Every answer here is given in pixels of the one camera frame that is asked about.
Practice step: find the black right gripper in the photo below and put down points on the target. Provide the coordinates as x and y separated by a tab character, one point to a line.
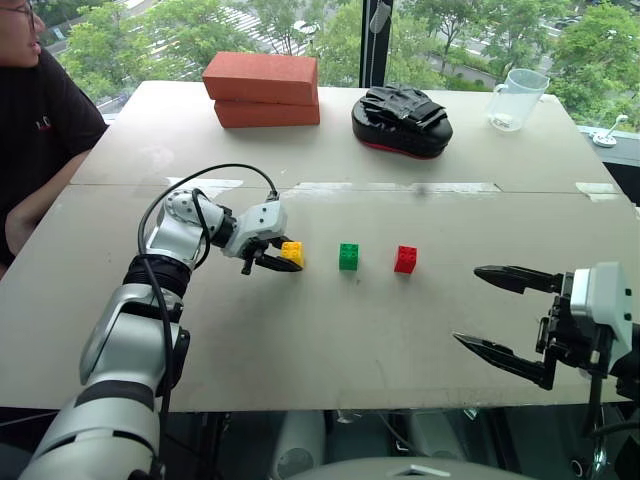
567	330

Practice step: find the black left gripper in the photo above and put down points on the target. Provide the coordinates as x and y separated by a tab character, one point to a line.
255	248

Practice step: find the yellow toy brick cube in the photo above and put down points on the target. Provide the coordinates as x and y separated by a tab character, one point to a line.
295	252

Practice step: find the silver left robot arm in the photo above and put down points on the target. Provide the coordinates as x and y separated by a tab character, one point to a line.
125	330

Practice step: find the person's bare forearm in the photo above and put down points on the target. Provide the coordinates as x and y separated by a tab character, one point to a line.
45	200

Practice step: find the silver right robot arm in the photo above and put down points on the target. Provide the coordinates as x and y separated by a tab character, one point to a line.
631	372

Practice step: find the green toy brick cube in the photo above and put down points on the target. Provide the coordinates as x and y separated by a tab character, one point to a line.
348	257

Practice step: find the red toy brick cube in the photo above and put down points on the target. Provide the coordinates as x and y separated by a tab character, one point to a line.
405	260

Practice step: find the red clay brick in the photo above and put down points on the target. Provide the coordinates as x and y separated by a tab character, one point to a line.
260	77
267	115

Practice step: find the grey rounded robot leg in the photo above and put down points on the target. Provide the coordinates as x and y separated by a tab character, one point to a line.
432	435
297	445

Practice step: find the black boxing focus pad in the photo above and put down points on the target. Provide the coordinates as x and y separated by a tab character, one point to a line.
400	127

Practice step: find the grey robot torso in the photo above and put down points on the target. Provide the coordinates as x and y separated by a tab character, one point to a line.
410	471

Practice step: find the clear plastic measuring cup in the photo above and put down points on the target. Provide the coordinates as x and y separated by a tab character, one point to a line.
517	97

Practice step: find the person in black t-shirt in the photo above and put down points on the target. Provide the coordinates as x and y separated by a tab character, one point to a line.
40	115

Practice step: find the black-rimmed eyeglasses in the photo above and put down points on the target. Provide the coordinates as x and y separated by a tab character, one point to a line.
27	12

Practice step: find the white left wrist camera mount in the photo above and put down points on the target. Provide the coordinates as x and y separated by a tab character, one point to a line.
260	220

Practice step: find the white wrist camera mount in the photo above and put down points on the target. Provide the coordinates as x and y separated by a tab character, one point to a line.
600	295
260	220

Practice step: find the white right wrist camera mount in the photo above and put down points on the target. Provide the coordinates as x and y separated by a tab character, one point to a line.
600	295

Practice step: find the black window frame post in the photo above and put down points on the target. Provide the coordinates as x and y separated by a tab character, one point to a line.
372	55

